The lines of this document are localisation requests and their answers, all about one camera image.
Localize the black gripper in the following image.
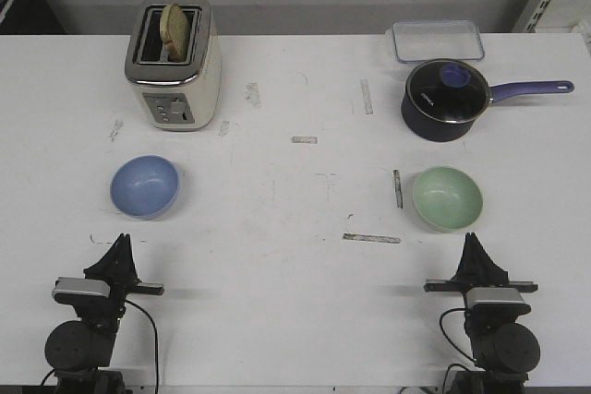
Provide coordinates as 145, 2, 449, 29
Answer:
424, 233, 538, 293
84, 233, 164, 316

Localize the green bowl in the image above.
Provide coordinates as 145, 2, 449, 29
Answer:
412, 166, 484, 232

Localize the blue bowl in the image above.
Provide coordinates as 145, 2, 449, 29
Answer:
110, 155, 180, 220

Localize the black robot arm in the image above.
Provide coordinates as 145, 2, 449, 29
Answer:
44, 233, 164, 393
423, 233, 541, 393

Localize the dark blue saucepan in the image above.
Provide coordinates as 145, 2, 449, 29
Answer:
401, 76, 574, 142

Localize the glass lid with blue knob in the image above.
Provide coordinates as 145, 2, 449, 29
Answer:
406, 58, 491, 124

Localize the cream and chrome toaster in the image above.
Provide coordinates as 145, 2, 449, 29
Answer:
125, 0, 222, 131

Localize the clear plastic food container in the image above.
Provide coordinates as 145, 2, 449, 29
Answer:
391, 19, 486, 64

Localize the slice of toasted bread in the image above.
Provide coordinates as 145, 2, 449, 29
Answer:
159, 4, 190, 63

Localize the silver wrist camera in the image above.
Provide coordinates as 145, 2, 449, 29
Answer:
464, 287, 531, 316
52, 277, 111, 301

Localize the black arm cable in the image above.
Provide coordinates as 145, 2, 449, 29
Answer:
438, 308, 476, 367
123, 299, 161, 389

